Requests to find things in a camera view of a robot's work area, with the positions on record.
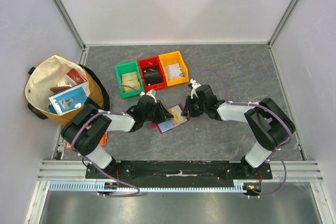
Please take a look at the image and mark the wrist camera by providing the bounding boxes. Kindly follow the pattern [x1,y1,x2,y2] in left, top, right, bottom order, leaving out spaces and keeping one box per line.
[188,79,202,99]
[140,89,157,103]

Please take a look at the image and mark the black card in red bin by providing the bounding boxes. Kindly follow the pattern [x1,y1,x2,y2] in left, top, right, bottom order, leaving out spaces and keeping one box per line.
[142,66,163,86]

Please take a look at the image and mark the orange picture box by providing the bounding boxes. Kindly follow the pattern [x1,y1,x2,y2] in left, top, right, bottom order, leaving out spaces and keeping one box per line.
[65,132,108,150]

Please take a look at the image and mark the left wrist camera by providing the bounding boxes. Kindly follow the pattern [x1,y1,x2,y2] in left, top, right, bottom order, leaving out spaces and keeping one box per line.
[140,89,157,103]

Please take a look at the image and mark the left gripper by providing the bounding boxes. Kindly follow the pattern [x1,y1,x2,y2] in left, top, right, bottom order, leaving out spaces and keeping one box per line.
[143,100,173,124]

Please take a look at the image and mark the white card in yellow bin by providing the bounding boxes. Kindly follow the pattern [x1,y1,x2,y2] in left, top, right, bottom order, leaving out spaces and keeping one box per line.
[165,63,184,81]

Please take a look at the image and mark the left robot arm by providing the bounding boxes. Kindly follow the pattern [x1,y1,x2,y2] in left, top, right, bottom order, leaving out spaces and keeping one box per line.
[61,94,174,178]

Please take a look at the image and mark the beige cards in green bin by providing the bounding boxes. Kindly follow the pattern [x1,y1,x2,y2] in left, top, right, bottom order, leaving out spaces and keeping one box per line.
[121,71,141,92]

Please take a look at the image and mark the blue product box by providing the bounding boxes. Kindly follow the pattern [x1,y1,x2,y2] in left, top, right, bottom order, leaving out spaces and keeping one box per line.
[48,81,90,115]

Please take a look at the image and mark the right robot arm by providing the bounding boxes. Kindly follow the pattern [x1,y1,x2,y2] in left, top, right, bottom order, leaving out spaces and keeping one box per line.
[181,79,296,179]

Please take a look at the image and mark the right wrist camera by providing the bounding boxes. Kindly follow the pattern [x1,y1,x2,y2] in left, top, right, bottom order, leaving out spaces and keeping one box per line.
[188,79,202,99]

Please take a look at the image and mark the red plastic bin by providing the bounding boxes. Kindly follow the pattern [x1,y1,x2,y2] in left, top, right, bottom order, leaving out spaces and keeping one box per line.
[137,56,167,92]

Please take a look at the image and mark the red white box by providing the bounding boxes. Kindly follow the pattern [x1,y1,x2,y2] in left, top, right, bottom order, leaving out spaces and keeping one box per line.
[64,69,87,86]

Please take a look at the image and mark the red leather card holder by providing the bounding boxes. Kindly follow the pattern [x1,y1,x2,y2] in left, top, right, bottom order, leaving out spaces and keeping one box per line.
[148,104,189,134]

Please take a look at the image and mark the green plastic bin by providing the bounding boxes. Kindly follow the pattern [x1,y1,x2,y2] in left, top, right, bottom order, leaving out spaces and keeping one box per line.
[115,61,144,99]

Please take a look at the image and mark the slotted cable duct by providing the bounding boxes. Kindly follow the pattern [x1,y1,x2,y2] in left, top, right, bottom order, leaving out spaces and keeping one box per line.
[48,180,248,192]

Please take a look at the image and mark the canvas tote bag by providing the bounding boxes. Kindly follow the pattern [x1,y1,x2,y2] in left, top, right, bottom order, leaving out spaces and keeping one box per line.
[24,55,110,125]

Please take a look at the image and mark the yellow plastic bin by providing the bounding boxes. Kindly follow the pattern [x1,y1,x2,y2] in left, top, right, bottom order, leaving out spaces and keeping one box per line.
[159,51,189,87]

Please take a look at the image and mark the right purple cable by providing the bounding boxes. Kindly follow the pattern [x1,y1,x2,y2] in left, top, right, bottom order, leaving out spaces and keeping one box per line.
[193,69,294,199]

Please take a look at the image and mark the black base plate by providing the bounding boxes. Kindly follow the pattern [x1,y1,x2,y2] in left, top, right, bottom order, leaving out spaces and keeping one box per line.
[103,161,272,180]

